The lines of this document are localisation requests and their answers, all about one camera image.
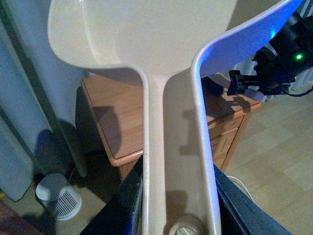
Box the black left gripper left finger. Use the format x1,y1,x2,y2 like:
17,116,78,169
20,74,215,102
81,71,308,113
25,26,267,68
81,156,143,235

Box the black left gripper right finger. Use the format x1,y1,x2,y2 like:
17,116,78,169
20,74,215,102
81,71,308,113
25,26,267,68
214,166,290,235

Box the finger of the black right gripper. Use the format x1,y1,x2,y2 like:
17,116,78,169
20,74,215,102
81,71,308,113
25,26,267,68
227,70,259,95

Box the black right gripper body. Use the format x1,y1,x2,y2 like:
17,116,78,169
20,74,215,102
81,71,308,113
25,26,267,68
252,37,313,95

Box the beige plastic dustpan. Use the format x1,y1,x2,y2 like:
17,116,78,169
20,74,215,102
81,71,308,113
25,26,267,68
48,0,301,235

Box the roll of clear tape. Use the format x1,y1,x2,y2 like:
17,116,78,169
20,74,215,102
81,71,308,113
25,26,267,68
169,214,206,235

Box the white air purifier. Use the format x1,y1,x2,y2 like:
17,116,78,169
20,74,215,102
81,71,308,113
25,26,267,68
36,173,82,221

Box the grey-green curtain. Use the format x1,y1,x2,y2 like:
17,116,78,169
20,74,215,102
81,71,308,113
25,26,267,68
0,0,87,201

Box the blue and black arm cables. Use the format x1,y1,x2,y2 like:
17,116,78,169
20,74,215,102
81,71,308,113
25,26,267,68
285,85,313,97

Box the white cable on floor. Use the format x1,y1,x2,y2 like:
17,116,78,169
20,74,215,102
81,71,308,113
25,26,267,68
227,175,255,204

